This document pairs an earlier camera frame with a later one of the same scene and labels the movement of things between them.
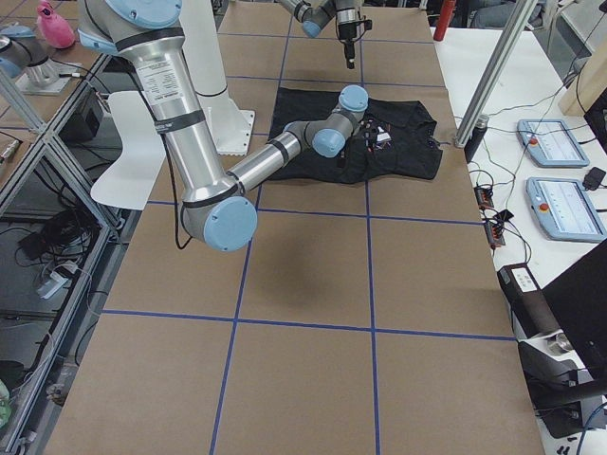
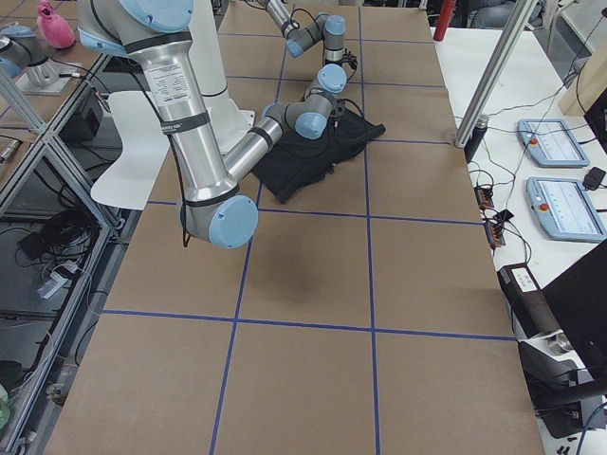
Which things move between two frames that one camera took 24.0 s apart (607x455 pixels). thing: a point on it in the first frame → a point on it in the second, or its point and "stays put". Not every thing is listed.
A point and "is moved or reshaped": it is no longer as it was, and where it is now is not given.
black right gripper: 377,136 → 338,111
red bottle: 447,11 stays put
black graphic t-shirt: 395,139 is moved or reshaped
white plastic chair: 129,182 stays put
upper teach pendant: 551,143 stays put
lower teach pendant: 564,210 stays put
